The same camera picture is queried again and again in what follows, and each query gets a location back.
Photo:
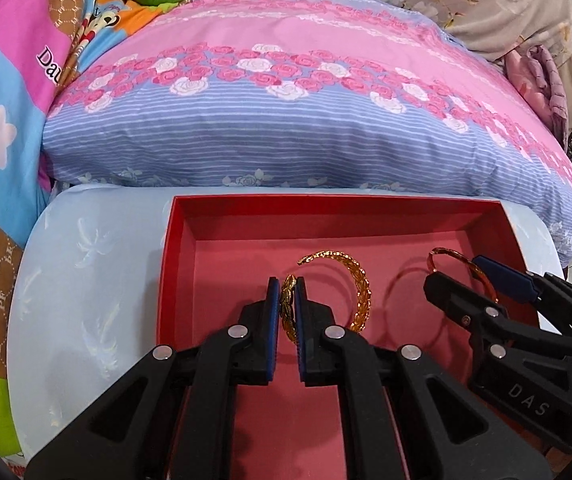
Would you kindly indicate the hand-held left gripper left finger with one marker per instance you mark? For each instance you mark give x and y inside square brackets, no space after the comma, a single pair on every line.
[272,330]

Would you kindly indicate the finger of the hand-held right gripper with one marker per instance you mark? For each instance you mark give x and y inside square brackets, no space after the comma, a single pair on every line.
[508,275]
[448,297]

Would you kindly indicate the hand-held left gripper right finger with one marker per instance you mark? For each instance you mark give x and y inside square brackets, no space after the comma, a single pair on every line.
[302,340]

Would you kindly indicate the plain gold bangle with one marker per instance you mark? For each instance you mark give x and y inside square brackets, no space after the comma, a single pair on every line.
[486,275]

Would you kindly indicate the gold leaf bangle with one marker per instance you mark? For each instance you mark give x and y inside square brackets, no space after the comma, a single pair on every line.
[363,290]
[288,310]

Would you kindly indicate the red jewelry box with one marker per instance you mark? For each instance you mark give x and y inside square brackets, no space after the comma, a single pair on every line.
[246,240]

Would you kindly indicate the light blue palm-print tablecloth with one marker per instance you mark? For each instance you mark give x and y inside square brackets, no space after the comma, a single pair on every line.
[90,285]

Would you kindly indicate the pale purple cloth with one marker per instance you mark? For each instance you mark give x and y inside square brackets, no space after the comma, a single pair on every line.
[541,80]

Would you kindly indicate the pink blue rose-print pillow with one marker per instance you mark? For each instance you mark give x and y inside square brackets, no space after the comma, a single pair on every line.
[291,125]

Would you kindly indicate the colourful cartoon blanket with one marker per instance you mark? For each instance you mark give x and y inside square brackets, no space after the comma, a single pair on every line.
[10,75]

